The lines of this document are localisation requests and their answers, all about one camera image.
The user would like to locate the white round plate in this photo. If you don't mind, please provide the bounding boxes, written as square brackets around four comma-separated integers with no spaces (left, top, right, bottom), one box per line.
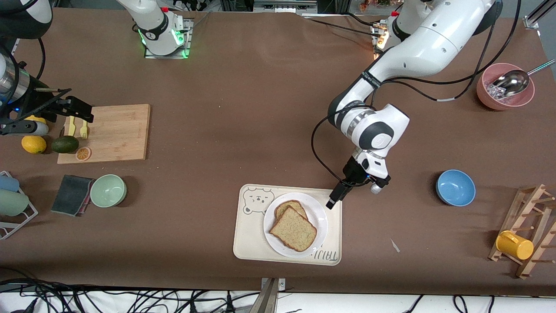
[263,192,329,259]

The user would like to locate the brown crust bread slice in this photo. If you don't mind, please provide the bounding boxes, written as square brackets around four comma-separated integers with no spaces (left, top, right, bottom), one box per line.
[274,200,309,222]
[269,206,318,253]

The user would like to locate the dark green avocado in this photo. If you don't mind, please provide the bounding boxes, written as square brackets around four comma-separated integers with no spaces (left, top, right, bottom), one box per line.
[52,136,79,154]

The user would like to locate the yellow lemon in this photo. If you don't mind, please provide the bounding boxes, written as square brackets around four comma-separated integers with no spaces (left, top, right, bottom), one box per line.
[21,135,47,154]

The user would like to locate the wooden cutting board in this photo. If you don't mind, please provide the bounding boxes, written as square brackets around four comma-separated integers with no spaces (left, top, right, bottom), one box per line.
[57,103,151,165]

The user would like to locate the dark grey sponge cloth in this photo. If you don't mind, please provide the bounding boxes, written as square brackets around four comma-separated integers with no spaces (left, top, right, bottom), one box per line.
[51,175,95,217]

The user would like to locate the pale green bowl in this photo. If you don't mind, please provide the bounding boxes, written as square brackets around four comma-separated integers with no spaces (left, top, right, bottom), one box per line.
[90,174,127,208]

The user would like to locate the light blue cup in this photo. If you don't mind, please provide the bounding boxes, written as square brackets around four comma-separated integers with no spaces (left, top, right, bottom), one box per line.
[0,174,20,193]

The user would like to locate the blue bowl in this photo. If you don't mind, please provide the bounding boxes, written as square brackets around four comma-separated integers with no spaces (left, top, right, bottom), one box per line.
[436,169,476,207]

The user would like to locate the cream bear print tray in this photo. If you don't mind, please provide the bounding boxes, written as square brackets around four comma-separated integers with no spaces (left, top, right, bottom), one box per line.
[233,184,343,266]

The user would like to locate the pale green cup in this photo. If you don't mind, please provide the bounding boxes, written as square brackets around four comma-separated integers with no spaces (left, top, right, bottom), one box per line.
[0,189,30,217]

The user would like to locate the pink bowl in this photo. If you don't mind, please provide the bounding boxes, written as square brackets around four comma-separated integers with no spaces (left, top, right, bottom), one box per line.
[477,63,535,110]

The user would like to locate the clear ice cubes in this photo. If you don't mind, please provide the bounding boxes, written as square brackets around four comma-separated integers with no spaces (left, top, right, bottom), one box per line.
[486,83,511,103]

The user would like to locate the wooden mug rack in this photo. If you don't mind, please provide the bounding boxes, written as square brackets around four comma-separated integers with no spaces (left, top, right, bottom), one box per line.
[488,183,556,280]

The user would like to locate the silver metal scoop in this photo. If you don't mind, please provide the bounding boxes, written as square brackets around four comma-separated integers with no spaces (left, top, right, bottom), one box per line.
[492,59,556,98]

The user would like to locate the yellow mug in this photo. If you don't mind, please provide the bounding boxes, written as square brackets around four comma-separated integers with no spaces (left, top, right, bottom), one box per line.
[496,230,534,260]

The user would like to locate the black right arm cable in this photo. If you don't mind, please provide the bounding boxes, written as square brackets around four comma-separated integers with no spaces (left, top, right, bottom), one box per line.
[37,37,46,79]

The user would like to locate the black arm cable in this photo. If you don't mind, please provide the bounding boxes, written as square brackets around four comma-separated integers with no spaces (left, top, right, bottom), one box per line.
[310,104,378,183]
[37,37,46,79]

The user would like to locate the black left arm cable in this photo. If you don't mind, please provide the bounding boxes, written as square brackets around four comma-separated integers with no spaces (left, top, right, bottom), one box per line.
[310,104,378,183]

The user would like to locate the white wire rack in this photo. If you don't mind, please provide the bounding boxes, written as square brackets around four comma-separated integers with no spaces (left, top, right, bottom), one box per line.
[0,171,39,240]

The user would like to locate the aluminium mount bracket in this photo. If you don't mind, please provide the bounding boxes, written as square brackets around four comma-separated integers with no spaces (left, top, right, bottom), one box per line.
[260,277,286,313]

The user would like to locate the thin black power cable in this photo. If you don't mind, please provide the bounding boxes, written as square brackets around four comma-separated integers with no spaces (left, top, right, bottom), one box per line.
[303,15,378,36]

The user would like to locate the tangled black cable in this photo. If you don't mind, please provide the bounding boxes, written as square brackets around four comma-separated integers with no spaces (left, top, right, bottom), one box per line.
[0,278,105,313]
[100,287,261,313]

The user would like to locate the aluminium frame profile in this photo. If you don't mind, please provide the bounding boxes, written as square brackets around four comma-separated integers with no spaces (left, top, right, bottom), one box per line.
[523,0,556,29]

